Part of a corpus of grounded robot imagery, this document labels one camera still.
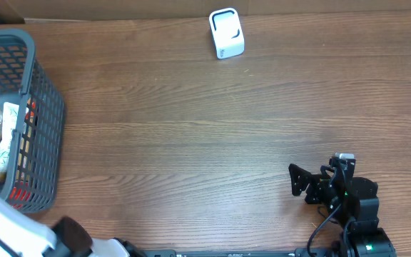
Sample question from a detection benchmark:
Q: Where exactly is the white cream tube brown cap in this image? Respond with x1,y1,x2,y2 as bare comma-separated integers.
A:
0,102,19,182

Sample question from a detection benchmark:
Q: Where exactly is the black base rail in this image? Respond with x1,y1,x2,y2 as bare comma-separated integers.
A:
133,248,342,257

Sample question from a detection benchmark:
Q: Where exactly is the brown cardboard back panel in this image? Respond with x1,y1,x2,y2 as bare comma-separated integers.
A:
0,0,411,24

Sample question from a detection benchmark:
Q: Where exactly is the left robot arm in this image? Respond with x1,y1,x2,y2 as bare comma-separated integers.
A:
0,198,145,257

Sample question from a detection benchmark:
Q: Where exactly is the orange spaghetti pack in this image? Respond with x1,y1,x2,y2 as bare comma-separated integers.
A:
8,99,37,210

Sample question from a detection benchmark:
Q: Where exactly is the grey plastic mesh basket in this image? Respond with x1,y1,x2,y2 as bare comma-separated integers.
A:
0,29,66,213

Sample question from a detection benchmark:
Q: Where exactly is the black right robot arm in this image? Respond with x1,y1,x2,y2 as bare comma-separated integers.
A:
288,153,397,257

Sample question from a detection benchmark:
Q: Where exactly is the white barcode scanner stand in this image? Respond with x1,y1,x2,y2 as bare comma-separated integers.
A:
208,7,245,59

